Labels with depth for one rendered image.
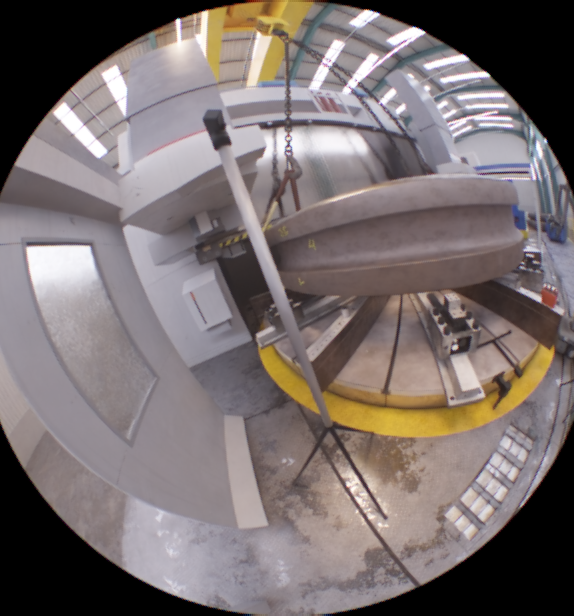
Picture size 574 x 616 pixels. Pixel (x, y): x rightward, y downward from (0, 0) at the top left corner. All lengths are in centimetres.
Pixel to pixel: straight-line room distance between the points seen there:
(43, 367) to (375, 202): 202
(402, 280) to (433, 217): 62
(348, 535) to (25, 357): 180
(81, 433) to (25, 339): 39
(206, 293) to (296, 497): 277
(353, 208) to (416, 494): 216
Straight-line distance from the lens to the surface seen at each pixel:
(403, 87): 729
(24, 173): 109
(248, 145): 159
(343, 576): 161
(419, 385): 158
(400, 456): 161
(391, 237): 165
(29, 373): 85
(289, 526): 161
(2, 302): 90
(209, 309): 297
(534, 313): 236
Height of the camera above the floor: 153
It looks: 20 degrees down
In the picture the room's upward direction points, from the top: 21 degrees counter-clockwise
